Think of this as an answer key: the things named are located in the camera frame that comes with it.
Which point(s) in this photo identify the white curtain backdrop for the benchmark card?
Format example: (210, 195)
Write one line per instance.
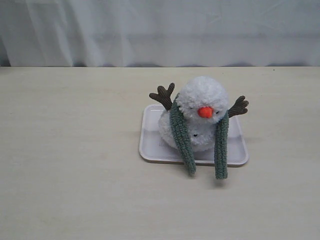
(159, 33)

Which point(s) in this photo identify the white rectangular tray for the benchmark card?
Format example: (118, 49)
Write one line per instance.
(155, 150)

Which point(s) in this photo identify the green fleece scarf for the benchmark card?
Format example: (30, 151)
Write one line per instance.
(182, 140)

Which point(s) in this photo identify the white plush snowman toy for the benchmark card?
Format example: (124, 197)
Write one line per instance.
(203, 102)

